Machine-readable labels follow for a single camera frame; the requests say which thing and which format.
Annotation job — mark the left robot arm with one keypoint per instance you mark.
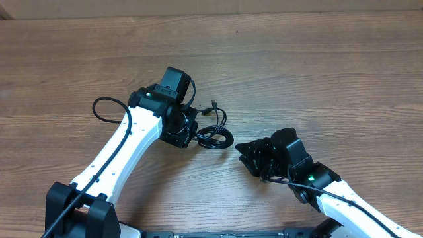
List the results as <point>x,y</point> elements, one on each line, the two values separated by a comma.
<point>87,206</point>

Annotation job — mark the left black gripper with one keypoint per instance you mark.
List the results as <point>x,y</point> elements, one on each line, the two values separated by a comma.
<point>183,139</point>

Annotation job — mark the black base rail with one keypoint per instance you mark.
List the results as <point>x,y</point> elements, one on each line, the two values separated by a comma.
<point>304,232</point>

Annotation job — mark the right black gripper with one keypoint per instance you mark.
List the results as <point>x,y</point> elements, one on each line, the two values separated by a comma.
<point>254,155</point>

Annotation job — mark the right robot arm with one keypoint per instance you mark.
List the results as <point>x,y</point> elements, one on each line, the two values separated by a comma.
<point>282,159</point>

